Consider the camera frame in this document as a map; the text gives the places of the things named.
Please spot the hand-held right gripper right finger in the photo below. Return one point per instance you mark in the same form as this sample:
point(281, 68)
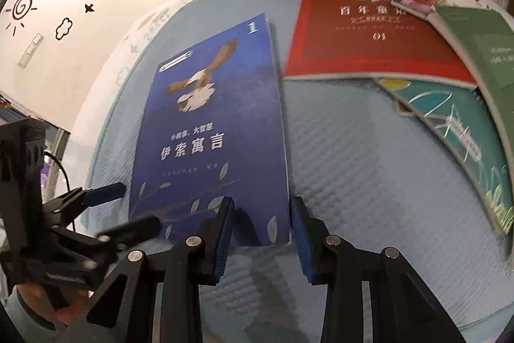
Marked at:
point(301, 242)

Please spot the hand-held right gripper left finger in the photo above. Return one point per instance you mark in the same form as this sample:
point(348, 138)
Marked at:
point(223, 242)

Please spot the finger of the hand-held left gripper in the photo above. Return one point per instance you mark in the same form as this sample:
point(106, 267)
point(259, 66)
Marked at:
point(132, 230)
point(104, 195)

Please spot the dark blue eagle book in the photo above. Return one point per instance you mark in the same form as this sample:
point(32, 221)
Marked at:
point(209, 118)

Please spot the red book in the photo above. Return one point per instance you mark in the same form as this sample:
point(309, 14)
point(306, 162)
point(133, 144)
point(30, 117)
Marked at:
point(349, 45)

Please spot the person's left forearm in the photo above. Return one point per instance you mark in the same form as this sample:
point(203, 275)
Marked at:
point(18, 321)

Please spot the person's left hand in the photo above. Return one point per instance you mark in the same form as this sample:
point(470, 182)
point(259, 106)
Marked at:
point(48, 305)

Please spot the teal book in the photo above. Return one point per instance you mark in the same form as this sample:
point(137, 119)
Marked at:
point(453, 126)

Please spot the green book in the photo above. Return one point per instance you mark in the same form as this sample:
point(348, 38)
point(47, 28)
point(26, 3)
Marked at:
point(482, 45)

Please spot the white wall switch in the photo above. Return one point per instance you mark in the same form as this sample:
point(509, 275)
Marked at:
point(30, 49)

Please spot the red sun wall sticker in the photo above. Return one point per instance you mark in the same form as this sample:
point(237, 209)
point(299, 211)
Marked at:
point(22, 7)

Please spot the small black bird wall sticker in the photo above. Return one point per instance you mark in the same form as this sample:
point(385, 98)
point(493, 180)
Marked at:
point(90, 8)

